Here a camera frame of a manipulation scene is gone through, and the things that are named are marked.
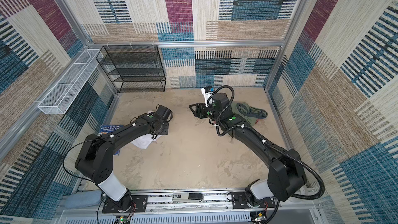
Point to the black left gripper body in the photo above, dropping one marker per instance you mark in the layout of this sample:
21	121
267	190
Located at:
164	129

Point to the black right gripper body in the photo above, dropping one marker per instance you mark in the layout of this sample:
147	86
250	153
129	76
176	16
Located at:
204	112

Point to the white cloth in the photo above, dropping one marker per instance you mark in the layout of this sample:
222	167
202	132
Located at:
144	141

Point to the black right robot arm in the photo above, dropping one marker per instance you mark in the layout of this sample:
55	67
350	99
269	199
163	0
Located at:
286	176

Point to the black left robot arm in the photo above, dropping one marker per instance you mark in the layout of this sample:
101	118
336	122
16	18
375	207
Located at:
96	157

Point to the blue-grey cloth bundle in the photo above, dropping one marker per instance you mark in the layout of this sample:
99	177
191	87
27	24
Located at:
83	199

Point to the green shirt with grey trim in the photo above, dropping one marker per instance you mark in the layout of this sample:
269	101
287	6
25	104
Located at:
250	114

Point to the blue illustrated children's book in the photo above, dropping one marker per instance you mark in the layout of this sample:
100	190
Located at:
107	129

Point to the grey handheld controller device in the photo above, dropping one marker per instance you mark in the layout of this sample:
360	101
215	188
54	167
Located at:
188	197

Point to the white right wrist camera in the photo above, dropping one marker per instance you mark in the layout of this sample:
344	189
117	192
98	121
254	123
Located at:
207	93

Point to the black wire mesh shelf rack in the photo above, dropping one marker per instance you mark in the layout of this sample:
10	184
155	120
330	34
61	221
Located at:
133	68

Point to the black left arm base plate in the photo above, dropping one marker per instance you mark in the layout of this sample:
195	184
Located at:
128	204

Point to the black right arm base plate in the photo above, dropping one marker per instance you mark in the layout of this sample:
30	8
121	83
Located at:
243	200

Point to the white wire mesh wall basket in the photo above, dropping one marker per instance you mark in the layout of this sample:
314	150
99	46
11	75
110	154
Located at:
61	96

